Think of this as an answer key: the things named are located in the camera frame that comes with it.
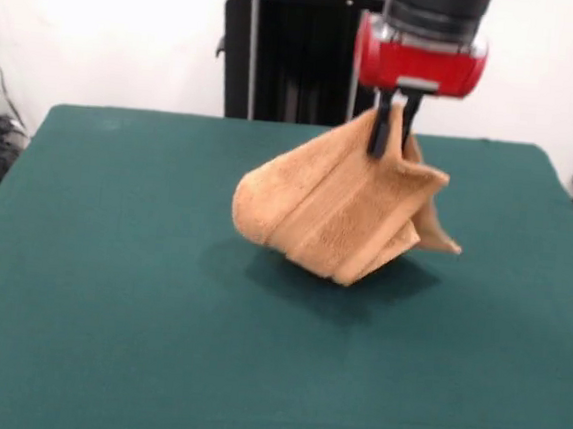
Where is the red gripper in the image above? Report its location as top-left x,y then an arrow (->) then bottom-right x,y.
346,13 -> 491,168

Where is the tan terry towel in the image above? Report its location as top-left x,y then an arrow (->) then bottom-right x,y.
225,89 -> 476,297

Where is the black power strip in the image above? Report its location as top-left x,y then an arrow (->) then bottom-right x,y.
0,114 -> 30,187

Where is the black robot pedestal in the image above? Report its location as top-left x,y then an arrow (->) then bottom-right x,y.
193,0 -> 393,132

